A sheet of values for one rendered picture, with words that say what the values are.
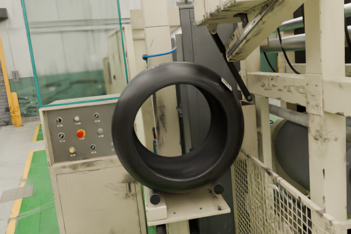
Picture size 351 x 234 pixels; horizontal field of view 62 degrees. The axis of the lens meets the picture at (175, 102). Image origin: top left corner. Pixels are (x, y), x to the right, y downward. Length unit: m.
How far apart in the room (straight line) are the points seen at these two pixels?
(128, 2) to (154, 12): 9.20
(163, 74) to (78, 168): 1.02
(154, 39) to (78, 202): 1.14
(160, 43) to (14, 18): 8.91
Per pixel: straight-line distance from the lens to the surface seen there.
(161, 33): 1.55
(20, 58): 10.15
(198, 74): 1.18
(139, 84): 1.17
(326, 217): 0.98
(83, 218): 2.09
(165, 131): 1.59
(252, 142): 1.65
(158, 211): 1.32
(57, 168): 1.99
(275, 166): 2.06
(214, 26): 1.53
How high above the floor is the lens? 1.48
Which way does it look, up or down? 8 degrees down
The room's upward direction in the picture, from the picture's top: 6 degrees counter-clockwise
